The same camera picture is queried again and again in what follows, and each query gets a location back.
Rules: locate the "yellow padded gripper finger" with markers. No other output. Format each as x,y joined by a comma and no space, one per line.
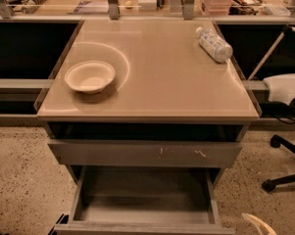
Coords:
262,227

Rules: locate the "grey drawer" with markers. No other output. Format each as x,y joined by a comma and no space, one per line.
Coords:
111,200
144,153

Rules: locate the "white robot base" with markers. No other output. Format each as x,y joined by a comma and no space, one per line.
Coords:
281,88

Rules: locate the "grey drawer cabinet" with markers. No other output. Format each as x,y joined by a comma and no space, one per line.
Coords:
166,88

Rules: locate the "grey top drawer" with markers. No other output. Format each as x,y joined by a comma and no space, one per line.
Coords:
144,153

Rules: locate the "clear plastic water bottle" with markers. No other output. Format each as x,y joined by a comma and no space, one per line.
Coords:
214,45

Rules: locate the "black object on floor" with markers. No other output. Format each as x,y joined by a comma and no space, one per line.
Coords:
63,219

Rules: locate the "white stick with black tip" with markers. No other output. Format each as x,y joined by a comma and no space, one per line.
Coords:
271,49

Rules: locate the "white paper bowl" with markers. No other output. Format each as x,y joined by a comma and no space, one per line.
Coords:
90,77

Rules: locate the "purple booklet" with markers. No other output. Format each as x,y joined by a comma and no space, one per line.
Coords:
91,7

